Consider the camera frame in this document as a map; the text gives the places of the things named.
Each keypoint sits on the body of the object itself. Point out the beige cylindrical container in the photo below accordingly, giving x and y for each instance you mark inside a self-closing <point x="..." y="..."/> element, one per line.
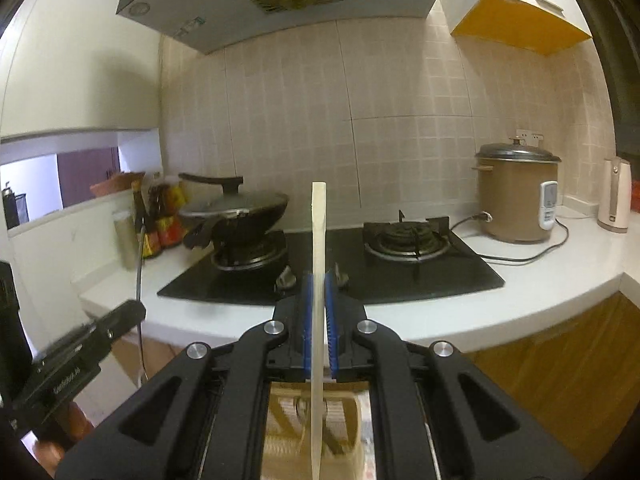
<point x="125" y="240"/>

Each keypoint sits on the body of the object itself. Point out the beige plastic utensil basket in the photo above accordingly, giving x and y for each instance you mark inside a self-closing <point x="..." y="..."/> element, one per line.
<point x="285" y="435"/>

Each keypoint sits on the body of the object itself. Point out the beige wooden spatula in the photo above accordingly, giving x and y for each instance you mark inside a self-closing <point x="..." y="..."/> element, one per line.
<point x="319" y="240"/>

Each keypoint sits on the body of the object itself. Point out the black glass gas stove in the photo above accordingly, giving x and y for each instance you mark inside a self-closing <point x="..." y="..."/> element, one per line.
<point x="450" y="275"/>

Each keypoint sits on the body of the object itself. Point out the person's left hand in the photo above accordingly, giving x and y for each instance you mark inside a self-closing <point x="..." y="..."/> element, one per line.
<point x="75" y="422"/>

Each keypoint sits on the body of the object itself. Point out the grey range hood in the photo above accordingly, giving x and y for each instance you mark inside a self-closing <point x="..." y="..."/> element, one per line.
<point x="200" y="2"/>

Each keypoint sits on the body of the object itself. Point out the cream electric kettle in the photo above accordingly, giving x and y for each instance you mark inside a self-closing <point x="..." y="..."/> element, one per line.
<point x="615" y="195"/>

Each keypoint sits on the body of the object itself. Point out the dark soy sauce bottle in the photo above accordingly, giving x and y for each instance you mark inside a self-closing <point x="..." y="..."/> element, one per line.
<point x="140" y="210"/>

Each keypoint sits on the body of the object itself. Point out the brown rice cooker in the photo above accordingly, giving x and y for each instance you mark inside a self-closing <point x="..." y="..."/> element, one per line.
<point x="507" y="195"/>

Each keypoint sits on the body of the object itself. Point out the metal stove knob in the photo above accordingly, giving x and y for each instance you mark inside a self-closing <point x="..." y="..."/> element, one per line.
<point x="286" y="280"/>
<point x="342" y="276"/>

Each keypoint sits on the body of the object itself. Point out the orange bowl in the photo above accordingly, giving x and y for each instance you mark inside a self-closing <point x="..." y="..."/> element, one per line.
<point x="112" y="184"/>

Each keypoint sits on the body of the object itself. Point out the white yellow-bottomed wall cabinet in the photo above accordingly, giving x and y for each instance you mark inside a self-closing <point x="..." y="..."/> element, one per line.
<point x="520" y="20"/>

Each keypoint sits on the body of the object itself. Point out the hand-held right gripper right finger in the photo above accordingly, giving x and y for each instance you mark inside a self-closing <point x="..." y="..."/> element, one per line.
<point x="331" y="327"/>

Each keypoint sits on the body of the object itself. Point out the wooden base cabinet door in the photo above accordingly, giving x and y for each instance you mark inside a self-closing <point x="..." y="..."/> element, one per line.
<point x="570" y="370"/>

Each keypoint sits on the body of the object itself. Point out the stove burner grate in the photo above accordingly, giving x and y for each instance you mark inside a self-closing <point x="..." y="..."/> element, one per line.
<point x="405" y="242"/>
<point x="250" y="257"/>

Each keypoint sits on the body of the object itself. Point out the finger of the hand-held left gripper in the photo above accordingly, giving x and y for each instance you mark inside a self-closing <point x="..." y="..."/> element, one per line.
<point x="120" y="317"/>

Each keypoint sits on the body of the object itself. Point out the white wall outlet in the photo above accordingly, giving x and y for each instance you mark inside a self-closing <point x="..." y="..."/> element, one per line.
<point x="530" y="137"/>

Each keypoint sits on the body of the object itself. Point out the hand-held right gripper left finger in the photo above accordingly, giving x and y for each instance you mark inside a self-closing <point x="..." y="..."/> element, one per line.
<point x="306" y="320"/>

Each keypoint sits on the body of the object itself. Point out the black wok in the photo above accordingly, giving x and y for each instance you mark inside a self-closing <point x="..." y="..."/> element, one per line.
<point x="250" y="212"/>

